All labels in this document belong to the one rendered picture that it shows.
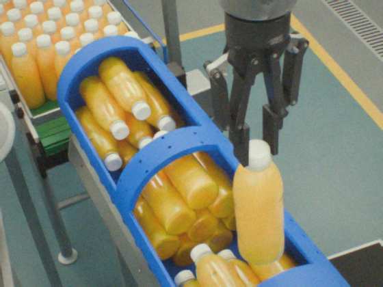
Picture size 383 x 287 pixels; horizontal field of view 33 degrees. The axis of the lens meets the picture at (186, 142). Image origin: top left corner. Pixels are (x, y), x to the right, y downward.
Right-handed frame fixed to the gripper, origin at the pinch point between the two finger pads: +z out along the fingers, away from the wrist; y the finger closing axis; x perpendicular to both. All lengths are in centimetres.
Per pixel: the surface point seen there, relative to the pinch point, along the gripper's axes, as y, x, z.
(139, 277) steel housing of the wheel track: -11, 34, 67
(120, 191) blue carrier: -11, 36, 39
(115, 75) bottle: 0, 67, 35
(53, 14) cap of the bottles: -2, 117, 44
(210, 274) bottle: -4.3, 8.3, 38.6
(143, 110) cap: 2, 55, 37
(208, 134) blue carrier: 9.1, 35.0, 31.8
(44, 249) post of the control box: -27, 99, 122
